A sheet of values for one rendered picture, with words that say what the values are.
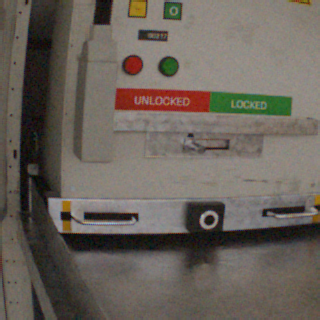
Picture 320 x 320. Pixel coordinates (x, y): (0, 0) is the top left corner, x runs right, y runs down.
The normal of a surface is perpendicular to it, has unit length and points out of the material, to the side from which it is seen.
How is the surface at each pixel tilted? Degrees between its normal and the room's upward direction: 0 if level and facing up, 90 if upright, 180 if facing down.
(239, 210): 90
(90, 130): 90
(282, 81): 90
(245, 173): 90
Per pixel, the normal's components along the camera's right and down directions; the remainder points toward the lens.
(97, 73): 0.33, 0.15
